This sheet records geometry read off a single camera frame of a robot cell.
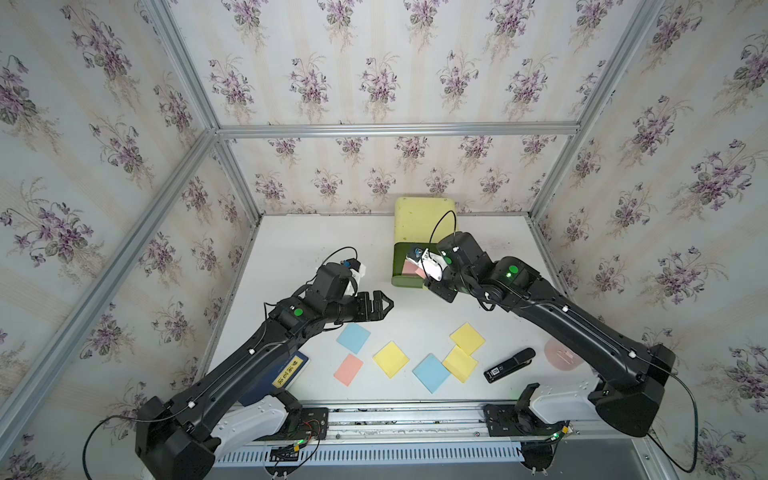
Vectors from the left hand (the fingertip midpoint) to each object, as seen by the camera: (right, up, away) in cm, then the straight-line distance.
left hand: (384, 309), depth 72 cm
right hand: (+13, +10, +1) cm, 16 cm away
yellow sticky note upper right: (+25, -13, +16) cm, 33 cm away
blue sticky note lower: (+13, -20, +10) cm, 26 cm away
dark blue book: (-28, -20, +7) cm, 35 cm away
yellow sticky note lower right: (+21, -18, +10) cm, 29 cm away
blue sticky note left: (-10, -12, +17) cm, 23 cm away
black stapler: (+34, -17, +6) cm, 39 cm away
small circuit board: (-25, -36, 0) cm, 44 cm away
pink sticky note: (-10, -19, +10) cm, 24 cm away
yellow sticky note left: (+2, -17, +12) cm, 21 cm away
